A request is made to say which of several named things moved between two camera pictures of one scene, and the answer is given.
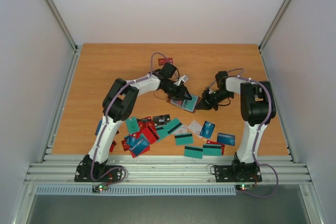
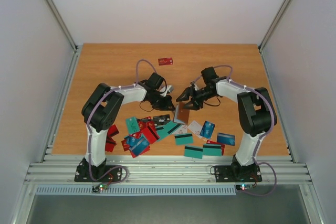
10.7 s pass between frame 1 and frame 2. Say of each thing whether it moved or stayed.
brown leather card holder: moved
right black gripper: moved
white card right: stayed
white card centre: stayed
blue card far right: stayed
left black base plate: stayed
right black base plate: stayed
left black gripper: moved
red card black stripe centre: stayed
